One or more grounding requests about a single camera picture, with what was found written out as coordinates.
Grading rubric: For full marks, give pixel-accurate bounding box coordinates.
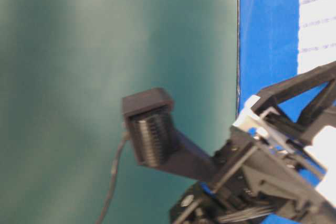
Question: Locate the blue table cloth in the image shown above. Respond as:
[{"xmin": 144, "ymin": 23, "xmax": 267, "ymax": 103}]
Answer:
[{"xmin": 239, "ymin": 0, "xmax": 328, "ymax": 223}]

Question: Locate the grey camera cable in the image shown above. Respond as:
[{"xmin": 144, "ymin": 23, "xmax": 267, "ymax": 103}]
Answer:
[{"xmin": 93, "ymin": 122, "xmax": 130, "ymax": 224}]

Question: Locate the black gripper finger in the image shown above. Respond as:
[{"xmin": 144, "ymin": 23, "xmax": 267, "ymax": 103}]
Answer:
[
  {"xmin": 256, "ymin": 62, "xmax": 335, "ymax": 114},
  {"xmin": 265, "ymin": 80, "xmax": 335, "ymax": 145}
]

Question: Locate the white striped towel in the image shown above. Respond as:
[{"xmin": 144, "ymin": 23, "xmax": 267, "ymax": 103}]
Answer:
[{"xmin": 297, "ymin": 0, "xmax": 335, "ymax": 205}]

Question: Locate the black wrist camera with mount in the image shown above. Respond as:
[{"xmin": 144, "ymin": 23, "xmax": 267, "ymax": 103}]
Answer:
[{"xmin": 122, "ymin": 88, "xmax": 217, "ymax": 182}]

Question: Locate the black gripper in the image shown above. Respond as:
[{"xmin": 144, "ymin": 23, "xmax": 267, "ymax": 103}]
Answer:
[{"xmin": 170, "ymin": 95, "xmax": 335, "ymax": 223}]

